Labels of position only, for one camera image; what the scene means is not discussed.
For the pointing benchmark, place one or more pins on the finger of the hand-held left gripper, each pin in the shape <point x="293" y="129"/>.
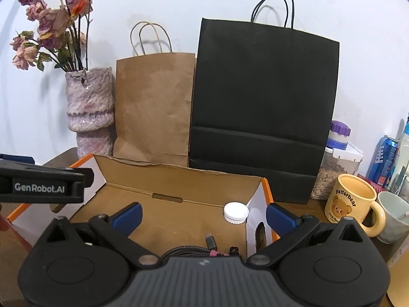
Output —
<point x="16" y="159"/>
<point x="48" y="169"/>

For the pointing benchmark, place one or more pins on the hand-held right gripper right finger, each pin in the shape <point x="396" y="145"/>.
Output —
<point x="279" y="219"/>

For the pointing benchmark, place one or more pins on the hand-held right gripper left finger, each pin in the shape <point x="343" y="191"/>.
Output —
<point x="127" y="217"/>

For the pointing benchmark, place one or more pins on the white round lid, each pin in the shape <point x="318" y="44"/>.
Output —
<point x="236" y="211"/>

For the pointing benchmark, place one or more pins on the red cardboard box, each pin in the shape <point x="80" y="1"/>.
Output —
<point x="179" y="182"/>

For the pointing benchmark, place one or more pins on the clear seed container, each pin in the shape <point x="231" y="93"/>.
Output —
<point x="322" y="179"/>

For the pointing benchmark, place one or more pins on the yellow bear mug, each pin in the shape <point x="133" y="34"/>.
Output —
<point x="345" y="204"/>

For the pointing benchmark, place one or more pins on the mottled pink ceramic vase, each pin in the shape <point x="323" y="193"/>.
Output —
<point x="89" y="102"/>

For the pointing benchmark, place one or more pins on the red packet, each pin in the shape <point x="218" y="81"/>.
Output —
<point x="372" y="182"/>

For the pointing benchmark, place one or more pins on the purple lid jar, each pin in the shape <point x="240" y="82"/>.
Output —
<point x="338" y="134"/>

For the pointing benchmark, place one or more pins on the brown paper bag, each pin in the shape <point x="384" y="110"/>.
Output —
<point x="153" y="108"/>

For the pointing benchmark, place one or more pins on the pale grey cup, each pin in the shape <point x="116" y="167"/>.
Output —
<point x="393" y="227"/>

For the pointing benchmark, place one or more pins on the black paper bag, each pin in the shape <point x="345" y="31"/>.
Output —
<point x="262" y="102"/>

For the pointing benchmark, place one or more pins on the blue drink can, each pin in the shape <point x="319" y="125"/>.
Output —
<point x="382" y="160"/>

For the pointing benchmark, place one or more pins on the yellow thermos jug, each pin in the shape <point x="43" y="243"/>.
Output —
<point x="401" y="278"/>

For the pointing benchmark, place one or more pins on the clear glass bottle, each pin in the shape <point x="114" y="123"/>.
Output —
<point x="401" y="160"/>

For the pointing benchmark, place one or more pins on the dried rose bouquet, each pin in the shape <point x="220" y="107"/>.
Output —
<point x="48" y="22"/>

